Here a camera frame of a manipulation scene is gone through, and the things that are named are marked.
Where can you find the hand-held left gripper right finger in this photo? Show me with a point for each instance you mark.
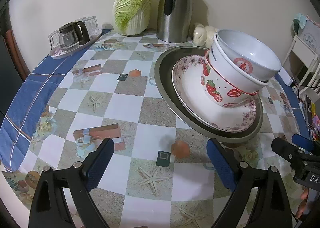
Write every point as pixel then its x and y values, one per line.
pixel 221 165

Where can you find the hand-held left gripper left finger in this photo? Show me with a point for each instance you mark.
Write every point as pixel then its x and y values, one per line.
pixel 100 165

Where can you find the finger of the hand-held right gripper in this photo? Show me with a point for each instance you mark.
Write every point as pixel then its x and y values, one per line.
pixel 285 148
pixel 302 141

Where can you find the strawberry print bowl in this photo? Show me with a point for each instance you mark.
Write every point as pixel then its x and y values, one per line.
pixel 215 88

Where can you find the pink floral round plate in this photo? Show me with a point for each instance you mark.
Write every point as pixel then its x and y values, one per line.
pixel 190 88

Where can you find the white red emblem bowl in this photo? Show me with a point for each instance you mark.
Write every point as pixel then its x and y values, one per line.
pixel 250 48

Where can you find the stainless steel basin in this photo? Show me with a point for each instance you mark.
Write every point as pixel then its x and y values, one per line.
pixel 167 73

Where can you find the person's right hand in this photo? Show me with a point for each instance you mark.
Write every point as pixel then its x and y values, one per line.
pixel 302 205

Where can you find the colourful small trinkets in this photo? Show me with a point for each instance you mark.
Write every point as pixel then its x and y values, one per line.
pixel 316 123

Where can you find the black smartphone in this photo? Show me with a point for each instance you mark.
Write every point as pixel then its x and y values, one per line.
pixel 308 110

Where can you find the patterned plastic table cover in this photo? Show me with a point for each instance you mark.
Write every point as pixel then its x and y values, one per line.
pixel 120 108

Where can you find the white power strip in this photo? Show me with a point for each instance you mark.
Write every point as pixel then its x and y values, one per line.
pixel 287 79

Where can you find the white folding chair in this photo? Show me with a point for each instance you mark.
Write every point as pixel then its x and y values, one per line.
pixel 303 50

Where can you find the blue checked tablecloth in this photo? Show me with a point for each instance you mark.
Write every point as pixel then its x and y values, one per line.
pixel 25 98

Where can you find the pale printed cushion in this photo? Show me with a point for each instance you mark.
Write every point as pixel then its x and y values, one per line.
pixel 311 35

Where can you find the oval serving tray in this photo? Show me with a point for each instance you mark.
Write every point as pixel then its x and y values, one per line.
pixel 60 55

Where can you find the teal cloth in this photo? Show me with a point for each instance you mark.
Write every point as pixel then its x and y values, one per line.
pixel 299 23

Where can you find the dark cabinet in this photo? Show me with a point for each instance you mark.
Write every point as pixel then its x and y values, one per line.
pixel 7 80

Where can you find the bag of white steamed buns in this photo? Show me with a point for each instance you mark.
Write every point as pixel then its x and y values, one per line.
pixel 200 35

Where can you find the stainless steel thermos jug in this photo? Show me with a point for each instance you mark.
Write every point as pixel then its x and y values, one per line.
pixel 175 23

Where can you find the napa cabbage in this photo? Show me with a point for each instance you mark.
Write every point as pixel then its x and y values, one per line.
pixel 132 10

